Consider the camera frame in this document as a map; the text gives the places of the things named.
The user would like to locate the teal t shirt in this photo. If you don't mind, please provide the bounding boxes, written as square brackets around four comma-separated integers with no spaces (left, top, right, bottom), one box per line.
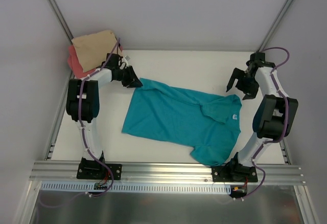
[122,78,242,166]

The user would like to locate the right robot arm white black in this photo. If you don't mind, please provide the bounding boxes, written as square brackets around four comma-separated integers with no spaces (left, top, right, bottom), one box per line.
[218,52,298,182]

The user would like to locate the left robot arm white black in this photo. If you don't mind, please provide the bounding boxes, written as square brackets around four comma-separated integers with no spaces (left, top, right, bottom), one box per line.
[66,53,143,180]

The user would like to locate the beige folded t shirt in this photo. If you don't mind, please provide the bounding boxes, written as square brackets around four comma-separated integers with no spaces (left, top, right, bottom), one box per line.
[72,30,117,72]

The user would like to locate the pink folded t shirt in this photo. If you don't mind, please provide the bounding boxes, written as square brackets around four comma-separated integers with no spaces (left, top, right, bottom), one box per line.
[67,45,103,79]

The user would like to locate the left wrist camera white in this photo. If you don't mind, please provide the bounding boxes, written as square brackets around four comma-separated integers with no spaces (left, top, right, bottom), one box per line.
[121,55,130,69]

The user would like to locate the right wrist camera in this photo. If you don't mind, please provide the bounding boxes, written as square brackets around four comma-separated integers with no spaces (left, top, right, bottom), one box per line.
[246,52,275,72]

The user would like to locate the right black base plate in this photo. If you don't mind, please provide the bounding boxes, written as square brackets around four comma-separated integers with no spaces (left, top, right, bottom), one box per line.
[211,165,258,183]

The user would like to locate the right aluminium frame post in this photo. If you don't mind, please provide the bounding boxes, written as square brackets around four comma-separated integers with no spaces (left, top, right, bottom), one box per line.
[257,0,296,51]

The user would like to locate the aluminium frame post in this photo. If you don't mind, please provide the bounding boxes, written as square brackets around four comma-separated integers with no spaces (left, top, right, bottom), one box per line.
[257,0,296,51]
[47,0,73,43]

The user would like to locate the white slotted cable duct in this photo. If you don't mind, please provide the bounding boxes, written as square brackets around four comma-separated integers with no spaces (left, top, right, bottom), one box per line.
[40,181,231,195]

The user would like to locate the aluminium mounting rail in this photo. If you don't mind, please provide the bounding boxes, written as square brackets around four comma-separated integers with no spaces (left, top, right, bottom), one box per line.
[29,160,306,186]

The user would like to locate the left aluminium frame post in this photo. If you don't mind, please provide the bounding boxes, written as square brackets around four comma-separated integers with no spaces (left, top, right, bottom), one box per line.
[47,0,73,43]

